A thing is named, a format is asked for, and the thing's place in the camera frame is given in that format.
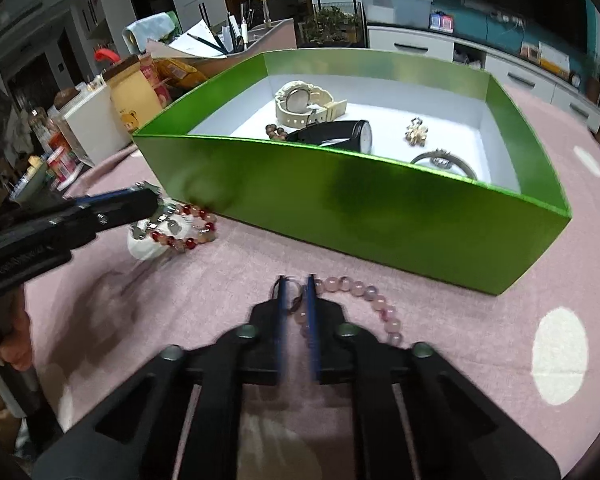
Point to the red cup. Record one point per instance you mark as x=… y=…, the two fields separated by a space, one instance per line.
x=62 y=165

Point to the black fitness band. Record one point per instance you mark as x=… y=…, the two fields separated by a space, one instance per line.
x=330 y=135

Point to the white drawer organizer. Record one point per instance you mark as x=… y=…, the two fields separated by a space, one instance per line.
x=100 y=125

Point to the cream wrist watch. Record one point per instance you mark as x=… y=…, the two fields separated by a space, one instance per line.
x=295 y=110

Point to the bunch of pens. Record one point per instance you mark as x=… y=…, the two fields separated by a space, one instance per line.
x=235 y=32

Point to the white TV cabinet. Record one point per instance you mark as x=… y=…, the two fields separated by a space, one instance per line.
x=410 y=42

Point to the pink dotted tablecloth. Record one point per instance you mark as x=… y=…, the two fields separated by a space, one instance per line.
x=180 y=300

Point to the tall potted plant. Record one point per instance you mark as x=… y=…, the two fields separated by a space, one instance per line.
x=595 y=85

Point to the white paper sheets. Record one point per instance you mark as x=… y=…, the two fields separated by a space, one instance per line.
x=195 y=40

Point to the green cardboard box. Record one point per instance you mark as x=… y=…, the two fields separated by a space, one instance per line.
x=380 y=220

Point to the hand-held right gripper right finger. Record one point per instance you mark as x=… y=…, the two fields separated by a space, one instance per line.
x=312 y=330

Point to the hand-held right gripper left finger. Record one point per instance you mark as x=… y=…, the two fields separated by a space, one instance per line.
x=280 y=330

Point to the gold flower brooch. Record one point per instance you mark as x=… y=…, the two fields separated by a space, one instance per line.
x=417 y=134

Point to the pink storage box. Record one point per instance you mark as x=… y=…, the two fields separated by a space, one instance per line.
x=280 y=35

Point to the yellow bear bottle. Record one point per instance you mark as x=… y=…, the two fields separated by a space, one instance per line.
x=127 y=102

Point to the silver bangle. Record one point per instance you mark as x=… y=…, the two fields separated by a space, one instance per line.
x=472 y=172

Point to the small blue red boxes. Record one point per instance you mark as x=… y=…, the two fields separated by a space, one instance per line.
x=441 y=23

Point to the green bowl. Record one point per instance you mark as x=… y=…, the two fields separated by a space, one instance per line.
x=30 y=180

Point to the translucent storage bin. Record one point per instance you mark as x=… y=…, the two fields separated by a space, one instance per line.
x=395 y=7

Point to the pale rolled cloth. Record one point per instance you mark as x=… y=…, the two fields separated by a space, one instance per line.
x=147 y=30

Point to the yellow snack packet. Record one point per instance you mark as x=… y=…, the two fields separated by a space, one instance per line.
x=180 y=72

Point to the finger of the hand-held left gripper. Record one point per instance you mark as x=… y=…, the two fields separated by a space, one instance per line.
x=125 y=211
x=110 y=197

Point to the white desk calendar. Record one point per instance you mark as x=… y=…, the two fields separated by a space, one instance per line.
x=554 y=60

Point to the person's left hand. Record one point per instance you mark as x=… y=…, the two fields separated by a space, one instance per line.
x=17 y=340

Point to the small picture frame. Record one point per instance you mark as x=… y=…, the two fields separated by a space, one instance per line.
x=529 y=52

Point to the small alarm clock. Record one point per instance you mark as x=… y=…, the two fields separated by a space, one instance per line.
x=575 y=80

